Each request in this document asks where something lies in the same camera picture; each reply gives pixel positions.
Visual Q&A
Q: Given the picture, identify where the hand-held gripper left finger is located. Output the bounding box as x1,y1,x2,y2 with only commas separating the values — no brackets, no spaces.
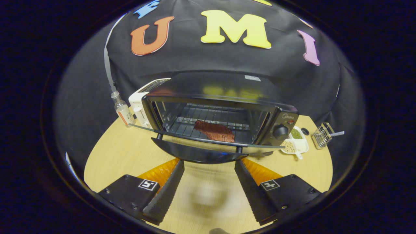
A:
97,158,185,226

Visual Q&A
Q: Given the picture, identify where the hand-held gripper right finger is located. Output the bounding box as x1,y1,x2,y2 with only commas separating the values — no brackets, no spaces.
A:
234,158,325,226

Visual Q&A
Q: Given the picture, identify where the red meat piece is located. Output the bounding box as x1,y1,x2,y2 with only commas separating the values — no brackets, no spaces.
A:
194,120,235,143

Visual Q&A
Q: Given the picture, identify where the black toaster oven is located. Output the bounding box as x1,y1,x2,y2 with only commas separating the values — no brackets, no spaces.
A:
128,71,299,164

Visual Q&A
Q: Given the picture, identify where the white bread toaster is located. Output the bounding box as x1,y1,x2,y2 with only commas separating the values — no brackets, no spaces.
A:
128,78,172,128

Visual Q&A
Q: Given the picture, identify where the white divided bean tray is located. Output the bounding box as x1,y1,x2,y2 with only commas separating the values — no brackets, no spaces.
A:
280,126,309,160

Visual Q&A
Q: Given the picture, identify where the clear plastic bottle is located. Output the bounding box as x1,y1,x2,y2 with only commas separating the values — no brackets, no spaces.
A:
111,91,134,128

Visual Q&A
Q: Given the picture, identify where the metal wire holder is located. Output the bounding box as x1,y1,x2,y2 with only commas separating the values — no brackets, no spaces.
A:
311,122,335,150

